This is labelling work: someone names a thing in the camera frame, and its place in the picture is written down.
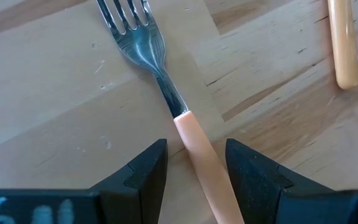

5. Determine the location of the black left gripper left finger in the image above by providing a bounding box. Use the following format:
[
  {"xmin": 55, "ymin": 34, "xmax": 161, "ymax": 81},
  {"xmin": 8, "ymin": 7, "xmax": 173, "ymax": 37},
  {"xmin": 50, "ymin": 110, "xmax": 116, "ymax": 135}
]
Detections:
[{"xmin": 90, "ymin": 139, "xmax": 169, "ymax": 224}]

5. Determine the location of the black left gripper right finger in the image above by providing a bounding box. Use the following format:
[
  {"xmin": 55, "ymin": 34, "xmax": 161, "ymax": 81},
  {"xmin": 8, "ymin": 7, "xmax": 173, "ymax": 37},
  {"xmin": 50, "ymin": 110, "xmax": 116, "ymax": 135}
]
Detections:
[{"xmin": 225, "ymin": 138, "xmax": 335, "ymax": 224}]

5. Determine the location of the fork with beige handle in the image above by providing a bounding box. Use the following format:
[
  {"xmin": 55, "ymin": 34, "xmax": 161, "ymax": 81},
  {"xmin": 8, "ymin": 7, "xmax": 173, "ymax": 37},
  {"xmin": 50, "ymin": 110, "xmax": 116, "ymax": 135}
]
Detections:
[{"xmin": 95, "ymin": 0, "xmax": 246, "ymax": 224}]

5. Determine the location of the spoon with beige handle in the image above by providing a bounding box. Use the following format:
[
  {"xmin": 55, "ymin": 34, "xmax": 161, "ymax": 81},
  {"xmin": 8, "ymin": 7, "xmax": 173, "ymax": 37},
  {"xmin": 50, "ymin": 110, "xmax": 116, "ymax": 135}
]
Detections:
[{"xmin": 327, "ymin": 0, "xmax": 358, "ymax": 91}]

